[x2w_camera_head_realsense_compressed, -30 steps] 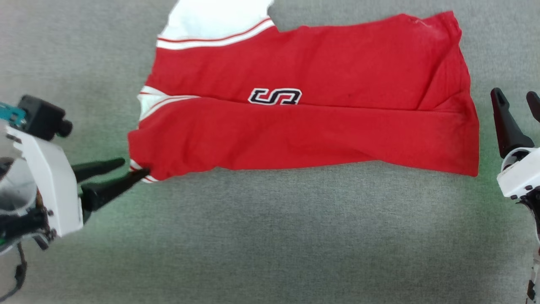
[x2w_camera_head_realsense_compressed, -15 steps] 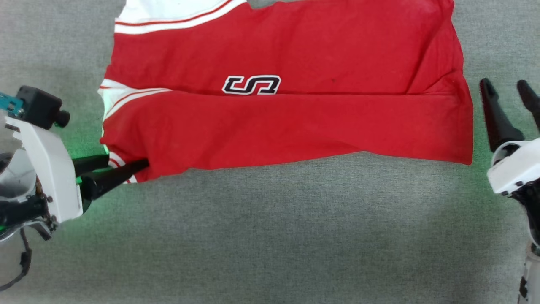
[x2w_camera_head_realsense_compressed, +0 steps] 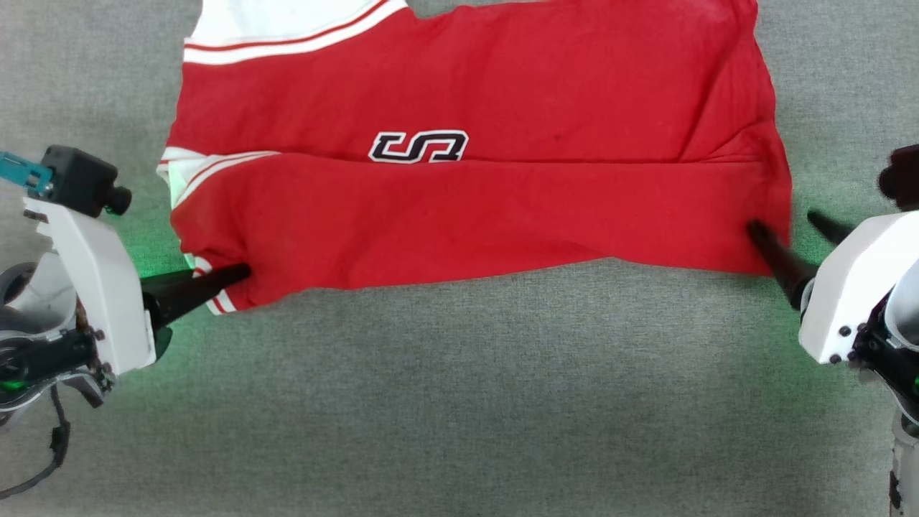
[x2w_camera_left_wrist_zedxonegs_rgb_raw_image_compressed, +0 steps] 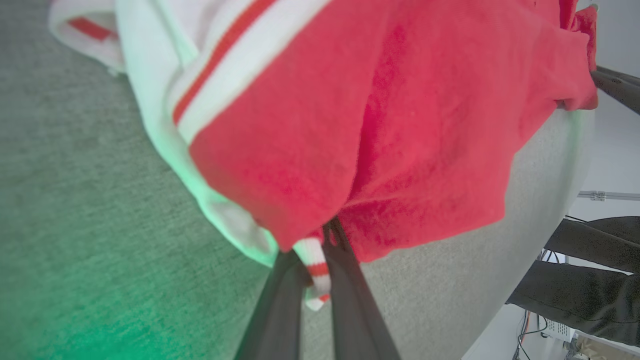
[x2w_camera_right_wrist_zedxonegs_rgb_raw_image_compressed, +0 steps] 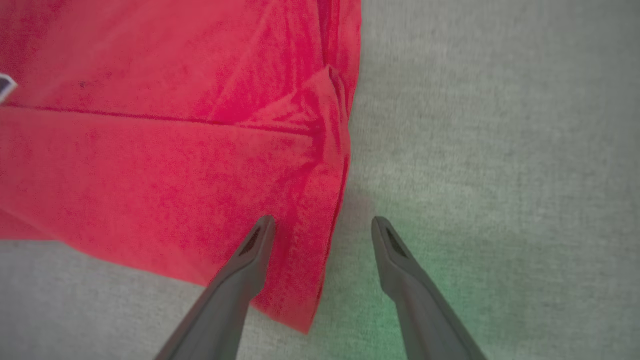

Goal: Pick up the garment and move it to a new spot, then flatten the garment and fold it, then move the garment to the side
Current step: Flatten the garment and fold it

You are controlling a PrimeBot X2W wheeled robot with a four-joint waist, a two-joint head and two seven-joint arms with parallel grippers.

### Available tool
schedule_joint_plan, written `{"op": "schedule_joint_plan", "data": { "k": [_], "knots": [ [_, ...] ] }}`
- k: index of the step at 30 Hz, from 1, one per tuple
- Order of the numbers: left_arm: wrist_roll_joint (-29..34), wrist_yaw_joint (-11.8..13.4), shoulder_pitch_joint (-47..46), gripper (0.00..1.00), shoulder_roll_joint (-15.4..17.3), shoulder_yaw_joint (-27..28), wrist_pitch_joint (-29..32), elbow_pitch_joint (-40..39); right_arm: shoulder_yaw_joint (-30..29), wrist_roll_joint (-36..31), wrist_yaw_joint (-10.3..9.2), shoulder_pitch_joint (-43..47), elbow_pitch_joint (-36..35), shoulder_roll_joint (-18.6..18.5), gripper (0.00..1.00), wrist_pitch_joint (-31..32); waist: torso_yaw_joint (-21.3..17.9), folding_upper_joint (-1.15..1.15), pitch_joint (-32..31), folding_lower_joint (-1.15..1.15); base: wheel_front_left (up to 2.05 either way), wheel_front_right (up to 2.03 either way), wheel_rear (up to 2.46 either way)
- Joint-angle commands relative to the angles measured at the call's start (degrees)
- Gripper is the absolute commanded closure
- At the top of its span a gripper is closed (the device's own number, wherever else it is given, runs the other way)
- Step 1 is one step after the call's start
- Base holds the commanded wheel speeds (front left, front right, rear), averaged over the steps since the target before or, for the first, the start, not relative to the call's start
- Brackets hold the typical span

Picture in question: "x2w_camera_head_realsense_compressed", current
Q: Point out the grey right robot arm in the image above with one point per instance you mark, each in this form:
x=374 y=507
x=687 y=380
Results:
x=904 y=316

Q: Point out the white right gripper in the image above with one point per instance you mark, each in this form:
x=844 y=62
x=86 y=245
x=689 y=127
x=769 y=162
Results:
x=854 y=287

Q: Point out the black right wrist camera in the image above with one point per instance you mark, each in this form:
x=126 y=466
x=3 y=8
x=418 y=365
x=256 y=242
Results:
x=903 y=176

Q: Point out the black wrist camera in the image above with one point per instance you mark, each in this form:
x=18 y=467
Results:
x=79 y=179
x=903 y=176

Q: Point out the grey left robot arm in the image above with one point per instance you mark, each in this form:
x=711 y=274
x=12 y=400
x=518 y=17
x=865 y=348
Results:
x=43 y=301

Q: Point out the red white basketball jersey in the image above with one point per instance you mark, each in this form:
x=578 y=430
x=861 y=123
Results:
x=502 y=215

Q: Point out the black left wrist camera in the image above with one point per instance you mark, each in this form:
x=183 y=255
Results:
x=79 y=179

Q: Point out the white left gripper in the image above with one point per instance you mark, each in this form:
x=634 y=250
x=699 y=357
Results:
x=100 y=287

